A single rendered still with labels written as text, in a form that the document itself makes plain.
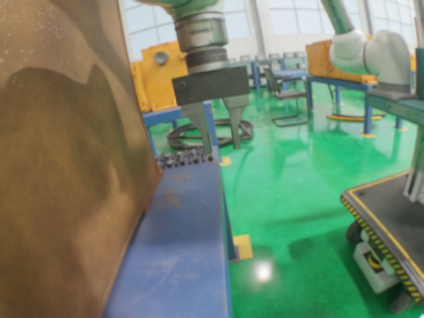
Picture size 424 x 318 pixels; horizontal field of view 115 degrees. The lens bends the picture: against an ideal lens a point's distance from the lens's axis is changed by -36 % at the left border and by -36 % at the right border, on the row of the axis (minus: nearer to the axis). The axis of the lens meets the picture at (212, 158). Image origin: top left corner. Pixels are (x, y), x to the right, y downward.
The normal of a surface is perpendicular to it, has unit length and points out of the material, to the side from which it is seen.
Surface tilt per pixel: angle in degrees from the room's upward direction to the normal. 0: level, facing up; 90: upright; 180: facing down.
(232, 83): 90
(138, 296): 0
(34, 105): 90
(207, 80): 90
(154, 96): 90
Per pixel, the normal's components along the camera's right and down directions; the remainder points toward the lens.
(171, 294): -0.18, -0.90
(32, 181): 0.98, -0.16
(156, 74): 0.04, 0.40
